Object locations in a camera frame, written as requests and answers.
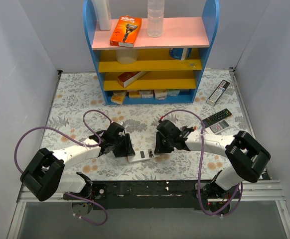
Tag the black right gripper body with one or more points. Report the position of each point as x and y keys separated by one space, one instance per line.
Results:
x=163 y=142

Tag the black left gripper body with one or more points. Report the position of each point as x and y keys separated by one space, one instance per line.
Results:
x=124 y=145

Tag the white remote control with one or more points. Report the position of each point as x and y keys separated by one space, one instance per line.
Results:
x=142 y=155

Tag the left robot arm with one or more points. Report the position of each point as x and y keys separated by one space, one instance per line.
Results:
x=46 y=174

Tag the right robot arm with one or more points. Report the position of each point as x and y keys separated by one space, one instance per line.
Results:
x=248 y=158

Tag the black TV remote control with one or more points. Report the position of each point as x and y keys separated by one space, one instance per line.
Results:
x=217 y=117

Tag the white grey AC remote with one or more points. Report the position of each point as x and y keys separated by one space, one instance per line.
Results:
x=219 y=127

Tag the cream sponge pack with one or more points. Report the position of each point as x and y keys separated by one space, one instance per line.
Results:
x=160 y=94

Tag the yellow sponge pack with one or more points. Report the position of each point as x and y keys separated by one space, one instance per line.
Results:
x=118 y=97

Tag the black base bar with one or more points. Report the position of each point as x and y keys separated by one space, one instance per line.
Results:
x=143 y=194

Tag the green sponge pack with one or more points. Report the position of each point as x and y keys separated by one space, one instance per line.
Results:
x=173 y=92

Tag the white sponge pack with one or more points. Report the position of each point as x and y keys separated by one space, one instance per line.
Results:
x=146 y=94

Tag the black silver toothpaste box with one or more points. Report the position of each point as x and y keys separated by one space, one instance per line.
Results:
x=217 y=93

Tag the red and silver long box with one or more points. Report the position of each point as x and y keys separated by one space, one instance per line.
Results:
x=126 y=78

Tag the blue and yellow shelf unit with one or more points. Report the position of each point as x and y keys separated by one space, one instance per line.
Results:
x=163 y=72

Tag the white translucent cup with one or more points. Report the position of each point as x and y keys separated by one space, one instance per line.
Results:
x=127 y=56

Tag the orange razor box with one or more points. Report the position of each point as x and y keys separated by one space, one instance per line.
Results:
x=126 y=31

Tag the clear plastic bottle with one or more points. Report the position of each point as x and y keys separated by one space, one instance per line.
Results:
x=155 y=15

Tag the white bottle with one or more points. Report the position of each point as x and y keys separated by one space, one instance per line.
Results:
x=103 y=14

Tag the metal corner rail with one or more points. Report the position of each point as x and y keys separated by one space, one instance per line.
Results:
x=232 y=74

